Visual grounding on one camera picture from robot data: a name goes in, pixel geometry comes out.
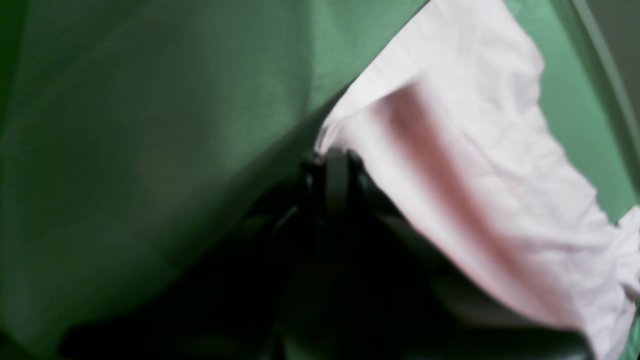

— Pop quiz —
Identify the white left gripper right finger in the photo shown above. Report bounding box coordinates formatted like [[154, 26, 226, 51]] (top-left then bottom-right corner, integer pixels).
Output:
[[337, 150, 596, 360]]

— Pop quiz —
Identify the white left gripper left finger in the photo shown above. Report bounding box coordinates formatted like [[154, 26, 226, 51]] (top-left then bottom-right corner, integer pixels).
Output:
[[60, 150, 338, 360]]

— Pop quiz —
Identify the grey-green table cloth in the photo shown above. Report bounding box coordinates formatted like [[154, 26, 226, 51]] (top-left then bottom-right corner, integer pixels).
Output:
[[0, 0, 640, 360]]

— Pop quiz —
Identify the pink t-shirt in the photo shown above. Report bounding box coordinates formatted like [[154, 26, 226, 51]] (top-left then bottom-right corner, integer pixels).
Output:
[[315, 0, 639, 360]]

